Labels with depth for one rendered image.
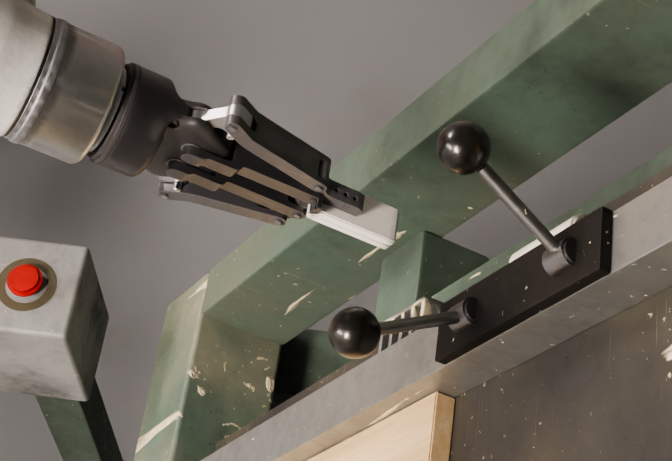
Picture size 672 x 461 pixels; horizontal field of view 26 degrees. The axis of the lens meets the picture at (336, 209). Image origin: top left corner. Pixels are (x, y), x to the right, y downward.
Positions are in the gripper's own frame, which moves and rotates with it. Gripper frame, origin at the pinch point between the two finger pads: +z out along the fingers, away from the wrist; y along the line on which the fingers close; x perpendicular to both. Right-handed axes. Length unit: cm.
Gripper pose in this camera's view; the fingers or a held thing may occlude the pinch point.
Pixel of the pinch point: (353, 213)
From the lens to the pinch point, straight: 108.9
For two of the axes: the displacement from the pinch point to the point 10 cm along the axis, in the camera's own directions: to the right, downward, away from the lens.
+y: -5.0, 3.9, 7.7
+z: 8.6, 3.6, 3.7
